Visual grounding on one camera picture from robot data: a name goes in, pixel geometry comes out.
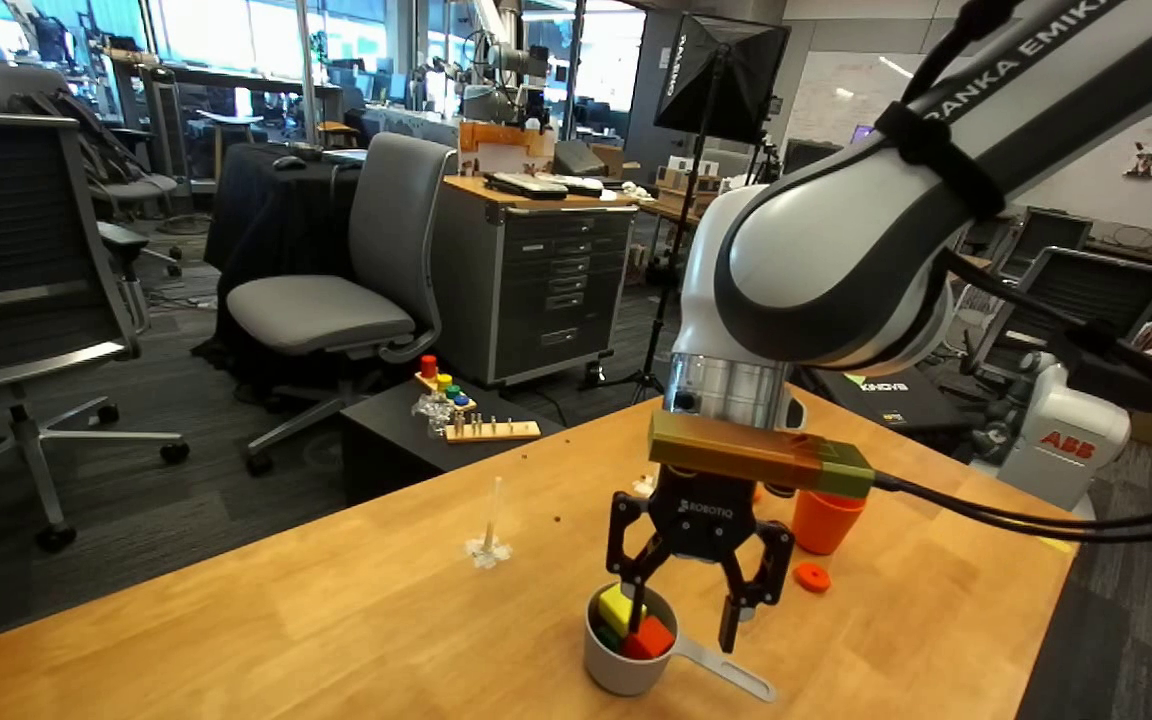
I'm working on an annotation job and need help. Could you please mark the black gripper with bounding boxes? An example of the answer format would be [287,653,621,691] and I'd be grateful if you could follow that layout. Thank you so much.
[605,464,795,657]

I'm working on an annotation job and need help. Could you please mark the red block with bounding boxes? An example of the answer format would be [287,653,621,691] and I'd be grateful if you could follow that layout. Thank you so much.
[623,611,676,659]

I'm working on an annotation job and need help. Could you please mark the yellow cube block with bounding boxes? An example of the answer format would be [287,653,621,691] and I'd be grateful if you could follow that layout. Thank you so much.
[596,582,639,640]

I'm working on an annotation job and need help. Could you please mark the white ABB robot base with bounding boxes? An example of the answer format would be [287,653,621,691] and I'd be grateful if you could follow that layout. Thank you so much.
[997,350,1136,517]

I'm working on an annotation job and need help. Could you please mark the orange plastic cup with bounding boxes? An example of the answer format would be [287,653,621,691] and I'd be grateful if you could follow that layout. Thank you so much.
[790,482,869,560]

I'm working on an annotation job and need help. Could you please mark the grey measuring cup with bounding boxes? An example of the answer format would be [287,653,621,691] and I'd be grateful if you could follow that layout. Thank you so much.
[579,580,785,705]

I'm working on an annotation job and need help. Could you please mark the clear wine glass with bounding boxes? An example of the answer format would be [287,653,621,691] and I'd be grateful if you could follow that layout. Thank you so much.
[465,473,515,571]

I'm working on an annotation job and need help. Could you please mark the wooden peg toy bar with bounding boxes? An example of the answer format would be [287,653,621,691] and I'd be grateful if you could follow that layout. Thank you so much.
[440,416,544,446]

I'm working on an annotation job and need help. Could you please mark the clear bag of parts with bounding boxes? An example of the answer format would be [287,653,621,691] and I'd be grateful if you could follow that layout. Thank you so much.
[407,392,472,431]

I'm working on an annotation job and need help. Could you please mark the grey drawer cabinet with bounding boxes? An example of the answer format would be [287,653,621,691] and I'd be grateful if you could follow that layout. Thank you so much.
[427,170,646,392]

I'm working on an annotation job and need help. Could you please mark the colourful stacking toy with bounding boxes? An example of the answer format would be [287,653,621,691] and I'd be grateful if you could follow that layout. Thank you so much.
[411,347,480,416]

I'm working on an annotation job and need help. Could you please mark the low black side table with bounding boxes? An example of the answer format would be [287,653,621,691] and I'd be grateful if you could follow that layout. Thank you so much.
[337,374,670,509]

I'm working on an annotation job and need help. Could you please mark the grey office chair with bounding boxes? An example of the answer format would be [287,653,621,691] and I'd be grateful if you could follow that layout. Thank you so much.
[223,128,465,479]

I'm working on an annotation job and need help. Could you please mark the orange cardboard box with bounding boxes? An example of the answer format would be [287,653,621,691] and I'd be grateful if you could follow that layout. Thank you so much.
[451,117,563,175]

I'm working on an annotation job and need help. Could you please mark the black softbox light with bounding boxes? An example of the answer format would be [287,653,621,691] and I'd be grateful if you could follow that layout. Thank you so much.
[653,16,793,147]

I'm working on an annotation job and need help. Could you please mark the black draped table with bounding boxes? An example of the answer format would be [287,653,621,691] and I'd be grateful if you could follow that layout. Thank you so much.
[205,136,372,290]

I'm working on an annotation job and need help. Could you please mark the black task chair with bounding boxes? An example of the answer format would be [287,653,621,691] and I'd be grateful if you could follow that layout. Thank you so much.
[49,84,187,284]

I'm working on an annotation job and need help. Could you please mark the black mesh office chair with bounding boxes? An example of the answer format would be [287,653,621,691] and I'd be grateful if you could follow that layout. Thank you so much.
[0,106,193,556]

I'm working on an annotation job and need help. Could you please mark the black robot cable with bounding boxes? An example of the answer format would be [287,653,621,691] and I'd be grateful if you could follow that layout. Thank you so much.
[869,0,1152,545]

